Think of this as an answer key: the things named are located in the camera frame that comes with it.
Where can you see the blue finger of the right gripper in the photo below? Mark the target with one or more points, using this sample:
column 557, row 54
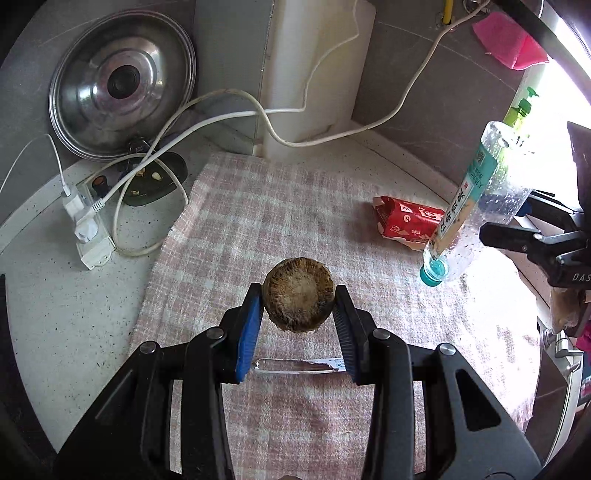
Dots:
column 547, row 208
column 514, row 239

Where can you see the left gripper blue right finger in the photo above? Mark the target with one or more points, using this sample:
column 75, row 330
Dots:
column 353, row 336

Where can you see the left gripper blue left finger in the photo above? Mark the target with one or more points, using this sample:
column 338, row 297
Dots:
column 250, row 316

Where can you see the clear plastic water bottle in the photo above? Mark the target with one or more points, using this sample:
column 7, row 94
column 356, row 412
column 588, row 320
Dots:
column 496, row 185

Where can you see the brown mushroom cap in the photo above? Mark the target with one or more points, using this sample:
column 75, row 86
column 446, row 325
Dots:
column 298, row 294

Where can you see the long toothbrush package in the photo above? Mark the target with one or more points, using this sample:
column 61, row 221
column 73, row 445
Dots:
column 275, row 366

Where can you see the red tissue pack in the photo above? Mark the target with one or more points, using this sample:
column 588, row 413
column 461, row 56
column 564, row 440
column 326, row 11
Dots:
column 406, row 222

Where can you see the right hand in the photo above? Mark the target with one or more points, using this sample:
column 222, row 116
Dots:
column 567, row 307

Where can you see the green soap dispenser bottle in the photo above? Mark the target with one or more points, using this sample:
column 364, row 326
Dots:
column 516, row 114

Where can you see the pink plaid fringed cloth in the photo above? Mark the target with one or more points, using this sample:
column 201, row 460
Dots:
column 305, row 232

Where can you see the dark small dish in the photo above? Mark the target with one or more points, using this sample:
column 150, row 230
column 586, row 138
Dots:
column 153, row 182

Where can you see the white power strip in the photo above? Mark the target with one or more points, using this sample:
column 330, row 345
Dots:
column 93, row 243

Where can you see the pink hanging rag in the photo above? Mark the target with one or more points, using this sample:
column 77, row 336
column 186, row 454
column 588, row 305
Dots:
column 508, row 42

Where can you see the yellow gas pipe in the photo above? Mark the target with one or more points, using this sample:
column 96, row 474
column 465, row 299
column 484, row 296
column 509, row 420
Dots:
column 447, row 13

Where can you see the white cutting board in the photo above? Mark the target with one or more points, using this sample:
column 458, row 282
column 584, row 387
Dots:
column 314, row 66

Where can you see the stainless steel pot lid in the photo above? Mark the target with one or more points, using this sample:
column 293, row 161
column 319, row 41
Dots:
column 120, row 81

